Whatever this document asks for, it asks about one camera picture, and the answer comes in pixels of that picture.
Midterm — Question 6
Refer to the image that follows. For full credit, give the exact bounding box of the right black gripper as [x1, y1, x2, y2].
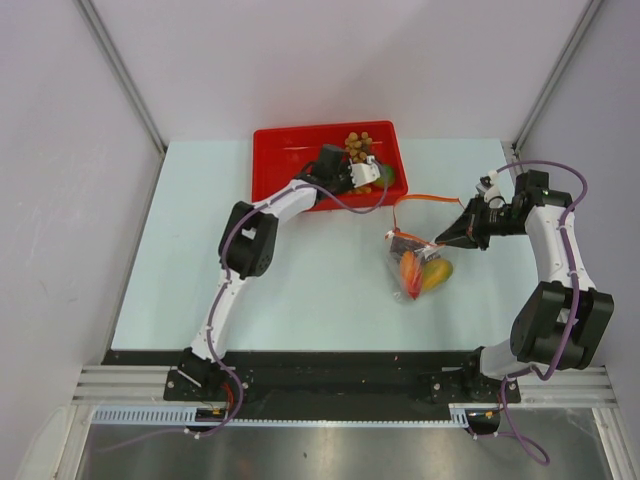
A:
[436, 194, 527, 251]

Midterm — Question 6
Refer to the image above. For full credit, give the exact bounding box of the yellow orange segments pile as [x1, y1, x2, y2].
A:
[348, 185, 373, 195]

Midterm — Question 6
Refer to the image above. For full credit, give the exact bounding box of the green orange mango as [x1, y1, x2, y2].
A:
[422, 258, 453, 292]

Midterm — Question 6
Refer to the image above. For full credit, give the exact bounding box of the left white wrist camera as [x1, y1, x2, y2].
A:
[349, 155, 382, 188]

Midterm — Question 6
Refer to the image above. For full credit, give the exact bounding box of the green round orange fruit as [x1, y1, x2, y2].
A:
[373, 164, 396, 189]

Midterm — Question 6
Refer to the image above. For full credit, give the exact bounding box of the orange red mango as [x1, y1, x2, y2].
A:
[399, 251, 423, 299]

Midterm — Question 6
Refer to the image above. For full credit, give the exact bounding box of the clear zip top bag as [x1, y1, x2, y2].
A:
[383, 193, 466, 304]

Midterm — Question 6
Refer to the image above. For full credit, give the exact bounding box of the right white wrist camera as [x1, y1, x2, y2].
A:
[476, 170, 505, 208]

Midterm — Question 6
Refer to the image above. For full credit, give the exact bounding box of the dark purple grape bunch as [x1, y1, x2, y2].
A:
[389, 236, 440, 264]

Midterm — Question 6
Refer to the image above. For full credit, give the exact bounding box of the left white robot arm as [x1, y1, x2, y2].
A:
[177, 145, 354, 400]

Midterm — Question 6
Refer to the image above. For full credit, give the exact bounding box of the tan longan bunch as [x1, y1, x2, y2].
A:
[344, 131, 381, 158]

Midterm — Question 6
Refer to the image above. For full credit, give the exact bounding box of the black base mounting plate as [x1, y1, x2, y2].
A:
[102, 350, 521, 419]

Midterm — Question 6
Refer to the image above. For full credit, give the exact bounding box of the white slotted cable duct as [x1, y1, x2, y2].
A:
[91, 404, 502, 429]

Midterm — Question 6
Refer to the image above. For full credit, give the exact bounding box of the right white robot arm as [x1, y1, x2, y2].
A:
[436, 169, 614, 401]

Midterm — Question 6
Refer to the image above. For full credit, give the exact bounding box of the red plastic tray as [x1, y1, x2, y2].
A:
[251, 120, 409, 208]

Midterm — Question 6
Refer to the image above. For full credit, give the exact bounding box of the aluminium frame rail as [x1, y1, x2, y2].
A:
[73, 366, 617, 409]

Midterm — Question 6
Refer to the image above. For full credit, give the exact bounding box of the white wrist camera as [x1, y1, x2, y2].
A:
[349, 155, 382, 188]
[476, 170, 505, 208]

